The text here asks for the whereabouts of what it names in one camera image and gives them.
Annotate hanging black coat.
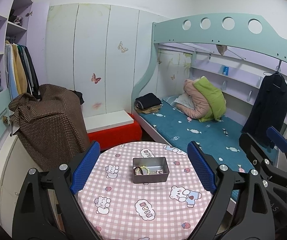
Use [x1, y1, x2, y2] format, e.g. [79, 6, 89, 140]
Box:
[242, 72, 287, 148]

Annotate jade green pendant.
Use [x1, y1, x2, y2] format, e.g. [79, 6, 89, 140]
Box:
[150, 170, 164, 174]

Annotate white bench top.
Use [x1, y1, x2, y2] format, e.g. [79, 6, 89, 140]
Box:
[84, 110, 134, 133]

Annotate pink checkered bear tablecloth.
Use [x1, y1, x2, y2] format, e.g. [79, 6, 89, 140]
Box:
[77, 141, 212, 239]

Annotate brown dotted fabric cover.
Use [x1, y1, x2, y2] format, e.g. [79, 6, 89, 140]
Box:
[8, 84, 90, 171]

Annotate grey metal tin box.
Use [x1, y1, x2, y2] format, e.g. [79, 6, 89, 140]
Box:
[132, 157, 169, 184]

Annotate pink quilted jacket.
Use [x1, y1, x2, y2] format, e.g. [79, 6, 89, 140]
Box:
[176, 79, 210, 120]

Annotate red storage bench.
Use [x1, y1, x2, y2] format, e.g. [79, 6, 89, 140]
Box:
[88, 113, 142, 151]

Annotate green blanket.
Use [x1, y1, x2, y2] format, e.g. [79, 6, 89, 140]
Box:
[193, 76, 226, 122]

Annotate white pillow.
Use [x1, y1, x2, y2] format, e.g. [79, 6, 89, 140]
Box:
[174, 93, 195, 110]

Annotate black cloth on cover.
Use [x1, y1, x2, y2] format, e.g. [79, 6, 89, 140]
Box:
[73, 90, 84, 105]

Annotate folded dark clothes stack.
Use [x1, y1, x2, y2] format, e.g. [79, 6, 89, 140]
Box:
[134, 93, 162, 113]

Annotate hanging clothes row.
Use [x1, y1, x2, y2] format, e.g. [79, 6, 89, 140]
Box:
[5, 41, 41, 100]

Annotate white wardrobe panels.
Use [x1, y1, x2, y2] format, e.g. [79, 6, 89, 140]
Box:
[45, 3, 163, 117]

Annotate pale yellow bead bracelet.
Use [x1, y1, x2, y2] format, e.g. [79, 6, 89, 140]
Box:
[138, 165, 151, 176]

